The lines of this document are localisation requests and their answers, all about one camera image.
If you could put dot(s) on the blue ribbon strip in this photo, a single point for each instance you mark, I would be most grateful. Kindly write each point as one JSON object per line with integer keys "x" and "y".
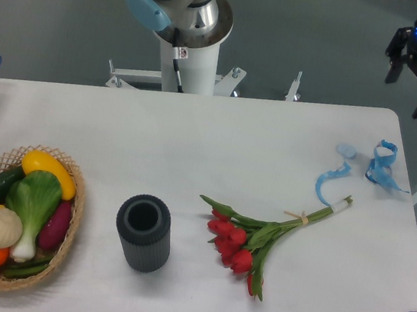
{"x": 338, "y": 173}

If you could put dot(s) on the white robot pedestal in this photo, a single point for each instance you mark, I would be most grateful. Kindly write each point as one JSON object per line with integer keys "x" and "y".
{"x": 182, "y": 69}

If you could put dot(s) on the purple sweet potato toy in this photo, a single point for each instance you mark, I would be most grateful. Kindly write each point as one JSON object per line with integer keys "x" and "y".
{"x": 54, "y": 231}

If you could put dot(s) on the dark grey ribbed vase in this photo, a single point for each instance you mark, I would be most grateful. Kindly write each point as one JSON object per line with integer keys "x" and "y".
{"x": 144, "y": 227}

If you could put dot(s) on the woven wicker basket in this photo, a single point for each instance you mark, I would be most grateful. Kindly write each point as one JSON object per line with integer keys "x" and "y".
{"x": 13, "y": 158}

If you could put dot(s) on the blue ribbon knotted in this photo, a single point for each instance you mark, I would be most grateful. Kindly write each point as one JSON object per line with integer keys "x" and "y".
{"x": 379, "y": 170}

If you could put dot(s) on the green pea pods toy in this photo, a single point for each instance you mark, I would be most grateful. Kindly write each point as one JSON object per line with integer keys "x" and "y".
{"x": 27, "y": 269}

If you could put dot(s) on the cream garlic bulb toy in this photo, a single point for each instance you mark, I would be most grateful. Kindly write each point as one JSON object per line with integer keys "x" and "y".
{"x": 10, "y": 228}

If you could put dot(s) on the red tulip bouquet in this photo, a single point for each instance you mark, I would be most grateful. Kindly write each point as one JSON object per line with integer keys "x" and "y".
{"x": 244, "y": 243}

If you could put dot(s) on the yellow squash toy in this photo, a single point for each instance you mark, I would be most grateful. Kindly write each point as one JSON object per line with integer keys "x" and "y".
{"x": 41, "y": 161}

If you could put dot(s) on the green bok choy toy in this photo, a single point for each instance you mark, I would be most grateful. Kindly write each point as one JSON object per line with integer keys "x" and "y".
{"x": 34, "y": 199}

